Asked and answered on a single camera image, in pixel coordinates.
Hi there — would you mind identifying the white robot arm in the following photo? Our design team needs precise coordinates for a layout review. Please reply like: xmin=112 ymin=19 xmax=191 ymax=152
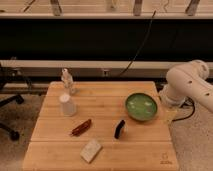
xmin=159 ymin=60 xmax=213 ymax=112

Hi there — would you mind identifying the green ceramic bowl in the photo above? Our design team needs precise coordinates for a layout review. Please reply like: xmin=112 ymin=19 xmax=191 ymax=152
xmin=125 ymin=93 xmax=158 ymax=121

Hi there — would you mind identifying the black eraser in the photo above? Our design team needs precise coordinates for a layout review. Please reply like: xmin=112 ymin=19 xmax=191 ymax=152
xmin=114 ymin=120 xmax=125 ymax=139

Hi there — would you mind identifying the clear plastic bottle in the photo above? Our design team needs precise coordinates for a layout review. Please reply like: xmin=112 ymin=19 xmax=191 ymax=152
xmin=61 ymin=68 xmax=76 ymax=95

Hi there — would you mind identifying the white sponge block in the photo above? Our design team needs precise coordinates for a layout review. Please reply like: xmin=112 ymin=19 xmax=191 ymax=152
xmin=80 ymin=139 xmax=102 ymax=163

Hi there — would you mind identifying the black office chair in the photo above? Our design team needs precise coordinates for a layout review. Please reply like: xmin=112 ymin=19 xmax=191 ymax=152
xmin=0 ymin=64 xmax=24 ymax=141

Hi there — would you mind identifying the black hanging cable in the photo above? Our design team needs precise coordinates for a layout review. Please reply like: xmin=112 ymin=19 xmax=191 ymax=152
xmin=118 ymin=10 xmax=157 ymax=77

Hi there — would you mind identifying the black floor cable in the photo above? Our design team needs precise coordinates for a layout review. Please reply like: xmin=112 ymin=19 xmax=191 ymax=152
xmin=172 ymin=98 xmax=196 ymax=123

